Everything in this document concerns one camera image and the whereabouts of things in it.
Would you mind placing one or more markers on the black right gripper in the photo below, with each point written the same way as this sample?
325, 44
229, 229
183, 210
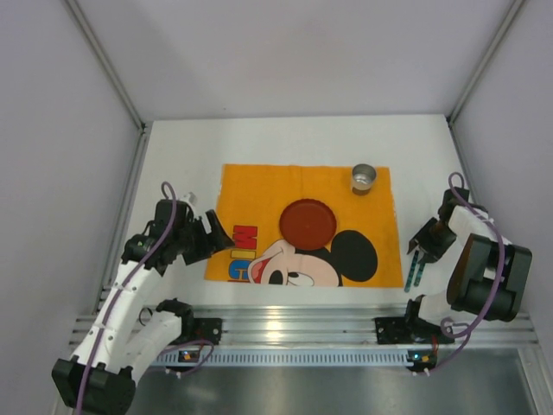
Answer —
426, 244

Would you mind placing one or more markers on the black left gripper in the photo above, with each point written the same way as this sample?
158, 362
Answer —
199, 240

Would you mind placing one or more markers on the fork with teal handle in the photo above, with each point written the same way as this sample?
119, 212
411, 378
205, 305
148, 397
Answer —
412, 271

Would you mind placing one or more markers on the orange cartoon mouse towel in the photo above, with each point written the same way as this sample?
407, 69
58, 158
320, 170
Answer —
364, 252

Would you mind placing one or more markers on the metal cup brown base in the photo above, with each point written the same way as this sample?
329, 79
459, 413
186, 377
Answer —
363, 177

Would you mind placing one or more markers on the red round plate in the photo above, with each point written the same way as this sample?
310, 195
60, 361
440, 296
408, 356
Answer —
307, 224

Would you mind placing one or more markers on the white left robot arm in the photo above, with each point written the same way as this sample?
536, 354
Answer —
102, 374

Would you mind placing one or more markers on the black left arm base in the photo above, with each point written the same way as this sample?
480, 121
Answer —
196, 329

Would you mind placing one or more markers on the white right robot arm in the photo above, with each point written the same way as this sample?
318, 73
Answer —
490, 276

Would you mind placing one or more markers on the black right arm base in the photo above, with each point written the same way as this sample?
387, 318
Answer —
409, 328

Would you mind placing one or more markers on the aluminium mounting rail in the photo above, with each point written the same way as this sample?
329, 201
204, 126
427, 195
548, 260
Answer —
282, 326

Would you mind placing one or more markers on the slotted grey cable duct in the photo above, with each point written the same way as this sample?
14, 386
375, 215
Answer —
295, 358

